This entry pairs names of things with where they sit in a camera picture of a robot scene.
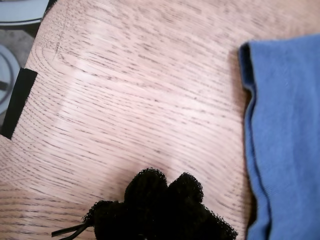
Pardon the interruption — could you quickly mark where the black gripper foam finger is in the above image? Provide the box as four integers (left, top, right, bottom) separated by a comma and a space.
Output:
159, 171, 239, 240
83, 167, 169, 240

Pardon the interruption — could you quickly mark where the blue printed T-shirt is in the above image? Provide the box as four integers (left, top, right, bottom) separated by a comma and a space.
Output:
238, 33, 320, 240

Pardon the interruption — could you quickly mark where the black zip tie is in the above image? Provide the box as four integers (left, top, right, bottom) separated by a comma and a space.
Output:
51, 223, 87, 238

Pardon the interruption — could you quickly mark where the black tape piece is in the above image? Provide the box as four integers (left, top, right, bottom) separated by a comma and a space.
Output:
0, 67, 38, 140

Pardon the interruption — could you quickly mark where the grey round stool base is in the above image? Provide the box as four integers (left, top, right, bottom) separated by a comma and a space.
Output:
0, 44, 20, 115
0, 0, 50, 26

